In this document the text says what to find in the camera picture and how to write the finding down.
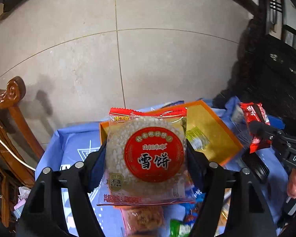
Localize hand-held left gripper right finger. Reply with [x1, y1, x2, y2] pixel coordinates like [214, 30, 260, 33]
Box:
[186, 143, 278, 237]

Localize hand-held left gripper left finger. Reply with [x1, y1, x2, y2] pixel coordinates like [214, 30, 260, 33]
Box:
[16, 141, 108, 237]

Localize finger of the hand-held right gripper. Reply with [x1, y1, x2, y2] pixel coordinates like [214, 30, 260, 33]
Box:
[248, 120, 287, 141]

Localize dark red wafer packet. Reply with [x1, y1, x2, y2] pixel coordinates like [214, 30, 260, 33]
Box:
[239, 102, 272, 154]

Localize blue cookie packet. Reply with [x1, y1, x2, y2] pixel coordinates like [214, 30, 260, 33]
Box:
[185, 190, 208, 225]

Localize yellow-green snack packet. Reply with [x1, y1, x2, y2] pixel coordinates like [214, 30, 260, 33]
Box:
[186, 126, 210, 151]

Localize orange cardboard box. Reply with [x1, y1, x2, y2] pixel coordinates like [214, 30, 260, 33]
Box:
[99, 100, 243, 167]

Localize clear biscuit packet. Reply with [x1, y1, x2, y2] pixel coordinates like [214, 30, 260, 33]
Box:
[218, 190, 231, 228]

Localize round rice cracker packet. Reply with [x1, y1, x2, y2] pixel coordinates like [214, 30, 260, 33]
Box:
[97, 107, 196, 206]

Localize green candy packet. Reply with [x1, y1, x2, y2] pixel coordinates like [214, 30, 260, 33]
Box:
[170, 218, 190, 237]

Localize blue printed tablecloth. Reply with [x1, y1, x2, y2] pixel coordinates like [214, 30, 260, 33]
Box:
[35, 99, 290, 237]

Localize dark carved wooden furniture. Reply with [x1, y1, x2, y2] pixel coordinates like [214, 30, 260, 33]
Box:
[212, 0, 296, 134]

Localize pink cloth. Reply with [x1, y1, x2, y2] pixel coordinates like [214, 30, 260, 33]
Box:
[13, 186, 31, 218]

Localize carved wooden chair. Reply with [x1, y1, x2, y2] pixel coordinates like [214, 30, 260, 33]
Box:
[0, 76, 45, 188]

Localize white power cable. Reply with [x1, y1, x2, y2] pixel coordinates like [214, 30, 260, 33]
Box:
[0, 126, 36, 171]

